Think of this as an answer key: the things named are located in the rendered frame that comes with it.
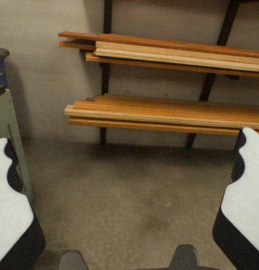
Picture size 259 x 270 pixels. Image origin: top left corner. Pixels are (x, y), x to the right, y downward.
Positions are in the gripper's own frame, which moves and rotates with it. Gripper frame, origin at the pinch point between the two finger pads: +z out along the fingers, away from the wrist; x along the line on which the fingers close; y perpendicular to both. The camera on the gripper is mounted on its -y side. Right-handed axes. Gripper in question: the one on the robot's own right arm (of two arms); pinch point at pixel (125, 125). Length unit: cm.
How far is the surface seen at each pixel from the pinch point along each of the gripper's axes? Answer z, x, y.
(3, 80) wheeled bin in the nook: 155, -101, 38
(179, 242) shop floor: 64, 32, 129
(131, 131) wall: 178, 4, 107
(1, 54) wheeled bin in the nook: 150, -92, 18
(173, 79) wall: 178, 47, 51
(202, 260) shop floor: 52, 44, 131
